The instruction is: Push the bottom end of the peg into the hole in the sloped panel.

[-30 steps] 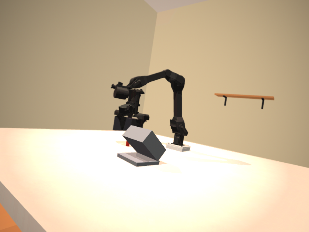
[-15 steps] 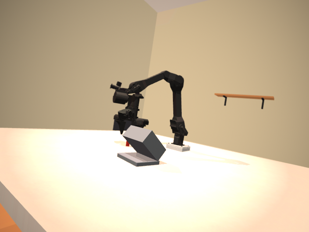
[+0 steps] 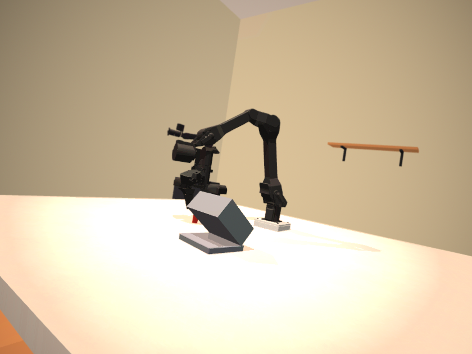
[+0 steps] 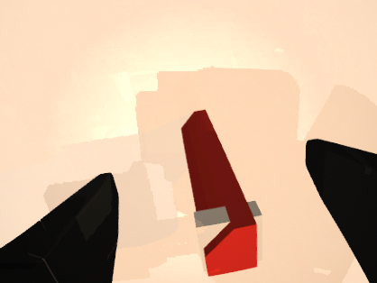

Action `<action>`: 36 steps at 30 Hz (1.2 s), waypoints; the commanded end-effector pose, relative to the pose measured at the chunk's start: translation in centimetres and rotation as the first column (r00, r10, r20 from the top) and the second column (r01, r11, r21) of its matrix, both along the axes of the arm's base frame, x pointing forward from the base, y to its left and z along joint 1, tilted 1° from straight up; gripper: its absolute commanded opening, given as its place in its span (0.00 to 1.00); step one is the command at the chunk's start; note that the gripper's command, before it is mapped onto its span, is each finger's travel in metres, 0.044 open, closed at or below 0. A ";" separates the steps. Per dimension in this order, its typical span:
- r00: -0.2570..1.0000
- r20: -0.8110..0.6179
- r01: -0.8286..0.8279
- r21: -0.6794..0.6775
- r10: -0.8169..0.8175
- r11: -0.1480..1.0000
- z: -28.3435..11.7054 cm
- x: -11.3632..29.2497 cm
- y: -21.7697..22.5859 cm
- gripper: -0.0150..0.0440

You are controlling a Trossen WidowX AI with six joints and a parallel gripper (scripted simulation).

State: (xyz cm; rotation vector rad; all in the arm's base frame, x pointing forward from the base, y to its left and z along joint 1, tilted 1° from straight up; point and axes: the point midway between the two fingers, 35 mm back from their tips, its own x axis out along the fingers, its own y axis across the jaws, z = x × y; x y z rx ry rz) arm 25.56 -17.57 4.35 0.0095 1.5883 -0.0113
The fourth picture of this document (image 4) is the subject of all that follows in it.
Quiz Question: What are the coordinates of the red square peg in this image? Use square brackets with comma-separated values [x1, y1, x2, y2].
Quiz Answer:
[181, 109, 263, 277]

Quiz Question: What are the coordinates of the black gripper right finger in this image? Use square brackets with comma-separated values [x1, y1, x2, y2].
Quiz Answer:
[305, 139, 377, 283]

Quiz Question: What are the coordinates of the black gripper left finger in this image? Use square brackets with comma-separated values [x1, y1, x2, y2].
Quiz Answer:
[0, 173, 119, 283]

